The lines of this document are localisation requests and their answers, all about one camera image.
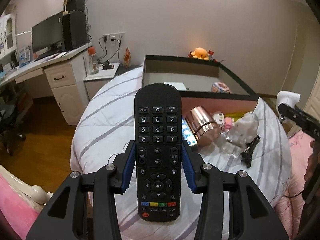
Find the black hair claw clip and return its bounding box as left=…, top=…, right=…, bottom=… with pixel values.
left=241, top=135, right=260, bottom=168

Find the rose gold metal cup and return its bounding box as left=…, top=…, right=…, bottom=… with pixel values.
left=185, top=106, right=221, bottom=147

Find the pink white block kitty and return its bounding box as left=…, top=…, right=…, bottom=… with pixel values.
left=212, top=111, right=234, bottom=131

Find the white plug-in night light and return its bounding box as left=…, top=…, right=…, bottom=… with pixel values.
left=276, top=90, right=300, bottom=124

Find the pink block toy pig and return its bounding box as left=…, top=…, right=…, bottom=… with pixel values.
left=211, top=82, right=231, bottom=94

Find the black remote control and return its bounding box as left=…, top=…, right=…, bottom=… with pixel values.
left=135, top=83, right=182, bottom=222

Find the white USB charger plug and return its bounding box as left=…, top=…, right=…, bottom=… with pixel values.
left=164, top=82, right=187, bottom=91

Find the white astronaut figurine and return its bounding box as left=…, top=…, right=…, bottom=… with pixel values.
left=234, top=112, right=259, bottom=143

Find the yellow highlighter marker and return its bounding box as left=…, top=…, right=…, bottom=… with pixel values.
left=224, top=112, right=249, bottom=121

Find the person right hand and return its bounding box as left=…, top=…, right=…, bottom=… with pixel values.
left=304, top=141, right=319, bottom=182

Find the pink quilt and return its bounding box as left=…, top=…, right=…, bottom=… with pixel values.
left=1, top=166, right=53, bottom=239

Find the white side cabinet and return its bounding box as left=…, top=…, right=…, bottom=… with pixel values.
left=84, top=63, right=120, bottom=100

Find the black office chair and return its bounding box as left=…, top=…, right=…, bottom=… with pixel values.
left=1, top=83, right=26, bottom=156

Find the white desk with drawers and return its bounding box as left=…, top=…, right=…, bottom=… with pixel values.
left=1, top=42, right=92, bottom=125

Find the orange octopus plush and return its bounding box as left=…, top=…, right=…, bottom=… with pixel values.
left=189, top=47, right=209, bottom=61

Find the orange snack bag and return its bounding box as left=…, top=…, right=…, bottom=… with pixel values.
left=124, top=48, right=131, bottom=68

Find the bottle with orange cap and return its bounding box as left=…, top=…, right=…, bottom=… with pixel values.
left=88, top=46, right=99, bottom=74

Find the black computer monitor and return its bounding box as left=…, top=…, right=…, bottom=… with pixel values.
left=31, top=12, right=62, bottom=53

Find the black computer tower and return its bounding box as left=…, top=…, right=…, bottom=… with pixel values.
left=62, top=11, right=88, bottom=51

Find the white glass-door cabinet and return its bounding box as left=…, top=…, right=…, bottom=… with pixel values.
left=0, top=14, right=17, bottom=59

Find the black speaker box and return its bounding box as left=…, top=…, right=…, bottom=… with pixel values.
left=65, top=0, right=85, bottom=11

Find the wall power outlet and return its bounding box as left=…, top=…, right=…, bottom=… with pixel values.
left=102, top=33, right=125, bottom=42

